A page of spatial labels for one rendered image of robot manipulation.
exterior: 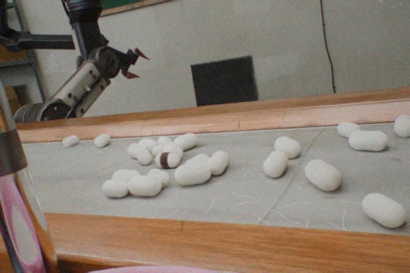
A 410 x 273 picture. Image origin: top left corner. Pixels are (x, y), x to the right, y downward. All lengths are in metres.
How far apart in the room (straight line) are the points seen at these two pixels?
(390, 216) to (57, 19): 3.05
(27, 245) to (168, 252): 0.08
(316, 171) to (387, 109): 0.22
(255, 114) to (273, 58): 1.92
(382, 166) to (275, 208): 0.12
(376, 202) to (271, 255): 0.10
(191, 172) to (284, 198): 0.10
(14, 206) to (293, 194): 0.21
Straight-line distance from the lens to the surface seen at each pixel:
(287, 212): 0.29
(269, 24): 2.45
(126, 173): 0.39
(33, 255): 0.23
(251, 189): 0.34
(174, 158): 0.43
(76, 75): 1.17
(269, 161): 0.35
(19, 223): 0.22
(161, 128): 0.62
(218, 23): 2.53
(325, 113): 0.53
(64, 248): 0.26
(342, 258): 0.20
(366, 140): 0.40
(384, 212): 0.26
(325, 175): 0.31
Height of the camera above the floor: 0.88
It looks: 14 degrees down
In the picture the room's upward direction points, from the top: 10 degrees counter-clockwise
